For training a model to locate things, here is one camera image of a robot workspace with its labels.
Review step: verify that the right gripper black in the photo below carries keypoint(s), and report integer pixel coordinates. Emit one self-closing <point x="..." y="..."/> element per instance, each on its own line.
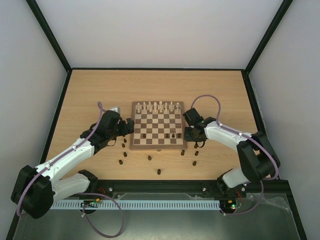
<point x="189" y="134"/>

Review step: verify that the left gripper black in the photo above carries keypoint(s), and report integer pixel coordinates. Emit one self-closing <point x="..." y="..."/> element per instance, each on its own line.
<point x="130" y="126"/>

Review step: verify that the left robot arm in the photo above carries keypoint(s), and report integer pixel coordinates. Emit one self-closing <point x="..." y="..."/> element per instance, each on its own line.
<point x="37" y="188"/>

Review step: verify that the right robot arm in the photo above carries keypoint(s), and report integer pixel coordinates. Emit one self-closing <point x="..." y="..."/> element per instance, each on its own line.
<point x="257" y="158"/>

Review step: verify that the wooden chess board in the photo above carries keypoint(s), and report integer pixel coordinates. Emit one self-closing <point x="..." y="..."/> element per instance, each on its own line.
<point x="156" y="126"/>

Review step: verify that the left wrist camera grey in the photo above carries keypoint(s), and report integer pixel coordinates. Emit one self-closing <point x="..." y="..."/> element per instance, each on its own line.
<point x="115" y="109"/>

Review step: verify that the light blue cable duct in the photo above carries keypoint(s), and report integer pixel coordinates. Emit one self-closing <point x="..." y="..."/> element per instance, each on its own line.
<point x="76" y="204"/>

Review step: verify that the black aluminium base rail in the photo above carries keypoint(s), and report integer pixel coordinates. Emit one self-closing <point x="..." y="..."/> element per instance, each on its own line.
<point x="202" y="188"/>

